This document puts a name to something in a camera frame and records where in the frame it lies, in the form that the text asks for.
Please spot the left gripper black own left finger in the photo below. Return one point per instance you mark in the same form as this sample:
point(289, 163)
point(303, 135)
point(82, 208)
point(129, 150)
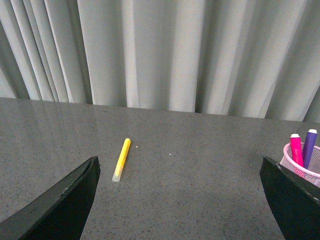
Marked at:
point(61, 212)

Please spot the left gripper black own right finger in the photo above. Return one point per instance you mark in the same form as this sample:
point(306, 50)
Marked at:
point(294, 201)

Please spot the pink marker pen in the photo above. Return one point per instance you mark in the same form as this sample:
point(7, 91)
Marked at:
point(296, 149)

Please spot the purple marker pen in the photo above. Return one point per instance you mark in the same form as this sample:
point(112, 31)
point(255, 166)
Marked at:
point(308, 147)

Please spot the yellow marker pen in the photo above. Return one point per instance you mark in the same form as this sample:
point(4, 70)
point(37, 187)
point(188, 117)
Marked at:
point(121, 160)

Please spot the grey pleated curtain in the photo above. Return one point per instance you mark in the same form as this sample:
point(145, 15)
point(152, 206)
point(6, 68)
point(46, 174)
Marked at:
point(249, 58)

